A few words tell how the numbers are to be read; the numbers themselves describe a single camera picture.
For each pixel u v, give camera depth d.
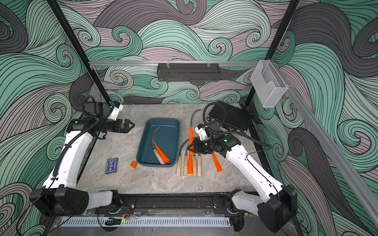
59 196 0.37
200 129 0.70
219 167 0.86
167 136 0.97
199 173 0.81
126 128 0.67
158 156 0.89
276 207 0.36
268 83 0.78
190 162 0.87
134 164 0.86
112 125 0.64
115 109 0.67
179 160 0.89
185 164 0.86
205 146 0.62
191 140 0.74
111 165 0.86
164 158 0.88
